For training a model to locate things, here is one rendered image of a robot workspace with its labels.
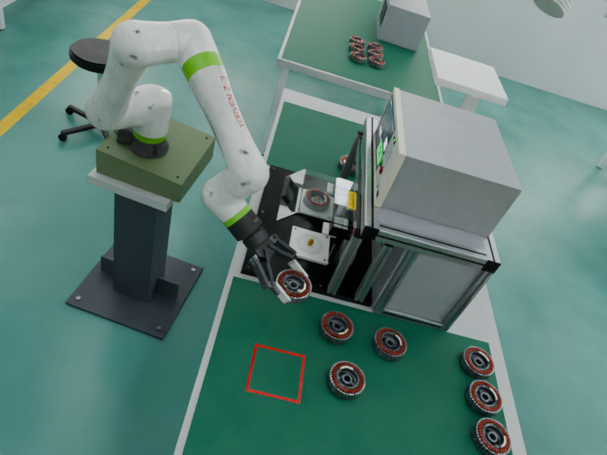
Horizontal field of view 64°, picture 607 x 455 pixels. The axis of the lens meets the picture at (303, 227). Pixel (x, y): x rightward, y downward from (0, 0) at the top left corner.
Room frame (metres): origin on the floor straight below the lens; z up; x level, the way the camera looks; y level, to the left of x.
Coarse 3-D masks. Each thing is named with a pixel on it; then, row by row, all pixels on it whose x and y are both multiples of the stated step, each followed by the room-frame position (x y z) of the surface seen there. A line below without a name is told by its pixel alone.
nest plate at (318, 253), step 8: (296, 232) 1.38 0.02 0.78; (304, 232) 1.40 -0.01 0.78; (312, 232) 1.41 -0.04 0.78; (296, 240) 1.34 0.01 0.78; (304, 240) 1.35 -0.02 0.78; (320, 240) 1.38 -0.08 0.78; (328, 240) 1.40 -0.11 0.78; (296, 248) 1.30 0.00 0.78; (304, 248) 1.31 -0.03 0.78; (312, 248) 1.33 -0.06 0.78; (320, 248) 1.34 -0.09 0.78; (328, 248) 1.36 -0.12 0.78; (304, 256) 1.27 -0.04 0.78; (312, 256) 1.29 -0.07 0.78; (320, 256) 1.30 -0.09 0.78
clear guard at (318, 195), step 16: (304, 176) 1.34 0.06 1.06; (320, 176) 1.37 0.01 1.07; (288, 192) 1.28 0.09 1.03; (304, 192) 1.26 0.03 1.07; (320, 192) 1.29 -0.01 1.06; (336, 192) 1.32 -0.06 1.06; (288, 208) 1.19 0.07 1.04; (304, 208) 1.18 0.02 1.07; (320, 208) 1.21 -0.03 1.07; (336, 208) 1.24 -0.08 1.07; (352, 224) 1.19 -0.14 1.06
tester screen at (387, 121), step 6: (390, 102) 1.64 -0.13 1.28; (390, 108) 1.60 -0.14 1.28; (384, 114) 1.66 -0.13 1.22; (390, 114) 1.57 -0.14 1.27; (384, 120) 1.62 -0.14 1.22; (390, 120) 1.53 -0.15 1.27; (378, 126) 1.66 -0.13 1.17; (384, 126) 1.58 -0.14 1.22; (390, 126) 1.49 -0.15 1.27; (378, 132) 1.62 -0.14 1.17; (384, 132) 1.54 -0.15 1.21; (390, 132) 1.46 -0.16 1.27; (378, 138) 1.58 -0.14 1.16; (378, 144) 1.54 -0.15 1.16; (378, 162) 1.43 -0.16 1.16
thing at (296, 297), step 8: (288, 272) 1.03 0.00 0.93; (296, 272) 1.05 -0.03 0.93; (280, 280) 0.99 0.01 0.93; (288, 280) 1.02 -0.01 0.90; (296, 280) 1.03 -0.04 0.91; (304, 280) 1.03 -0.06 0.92; (288, 288) 0.99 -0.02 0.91; (296, 288) 0.99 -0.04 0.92; (304, 288) 1.00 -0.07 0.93; (288, 296) 0.95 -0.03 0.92; (296, 296) 0.96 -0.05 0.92; (304, 296) 0.97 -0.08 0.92
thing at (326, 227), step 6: (324, 222) 1.37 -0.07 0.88; (330, 222) 1.37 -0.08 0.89; (324, 228) 1.34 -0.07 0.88; (330, 228) 1.33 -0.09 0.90; (336, 228) 1.32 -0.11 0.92; (342, 228) 1.33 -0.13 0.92; (348, 228) 1.34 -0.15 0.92; (324, 234) 1.32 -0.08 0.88; (330, 234) 1.32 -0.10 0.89; (336, 234) 1.32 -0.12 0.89; (342, 234) 1.33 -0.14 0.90; (348, 234) 1.34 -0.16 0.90; (366, 240) 1.34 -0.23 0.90
